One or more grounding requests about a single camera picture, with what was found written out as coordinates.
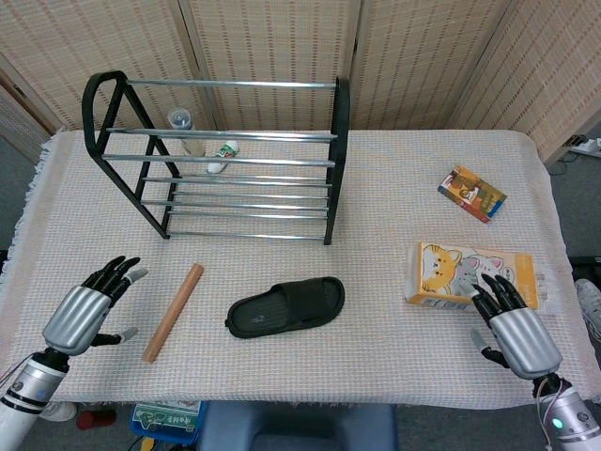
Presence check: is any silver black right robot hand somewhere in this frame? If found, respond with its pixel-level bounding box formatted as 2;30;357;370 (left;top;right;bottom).
457;269;563;380

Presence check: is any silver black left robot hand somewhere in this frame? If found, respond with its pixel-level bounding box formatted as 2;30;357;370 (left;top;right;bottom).
41;256;149;357

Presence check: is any black slipper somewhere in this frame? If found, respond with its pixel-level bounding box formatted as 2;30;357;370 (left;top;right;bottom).
226;276;347;339

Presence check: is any black metal shoe rack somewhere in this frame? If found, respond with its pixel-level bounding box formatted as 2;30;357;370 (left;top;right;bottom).
82;70;351;246

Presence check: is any white sneaker with laces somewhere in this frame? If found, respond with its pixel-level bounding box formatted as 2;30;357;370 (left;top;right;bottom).
575;277;601;351

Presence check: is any wooden rolling pin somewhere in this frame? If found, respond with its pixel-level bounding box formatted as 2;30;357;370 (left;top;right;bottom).
142;263;206;365

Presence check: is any cat print tissue pack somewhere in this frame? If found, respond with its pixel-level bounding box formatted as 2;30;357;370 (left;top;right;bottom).
403;241;560;315

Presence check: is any blue box with green label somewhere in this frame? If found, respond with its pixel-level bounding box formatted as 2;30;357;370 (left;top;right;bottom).
129;400;204;447

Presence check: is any orange blue carton box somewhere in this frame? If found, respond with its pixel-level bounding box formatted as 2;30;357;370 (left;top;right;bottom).
437;164;509;224

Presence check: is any white woven tablecloth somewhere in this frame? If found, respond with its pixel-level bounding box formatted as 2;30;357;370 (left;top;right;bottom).
0;129;601;408

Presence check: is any white power strip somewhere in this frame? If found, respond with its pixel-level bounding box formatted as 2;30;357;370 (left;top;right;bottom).
565;134;601;157

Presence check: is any small white green bottle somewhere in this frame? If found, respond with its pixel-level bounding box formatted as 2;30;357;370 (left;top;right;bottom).
207;140;239;175

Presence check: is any blue chair seat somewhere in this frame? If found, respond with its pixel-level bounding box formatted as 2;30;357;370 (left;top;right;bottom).
199;401;399;451

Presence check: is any beige folding screen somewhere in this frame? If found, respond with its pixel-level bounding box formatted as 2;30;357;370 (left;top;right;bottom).
0;0;601;165

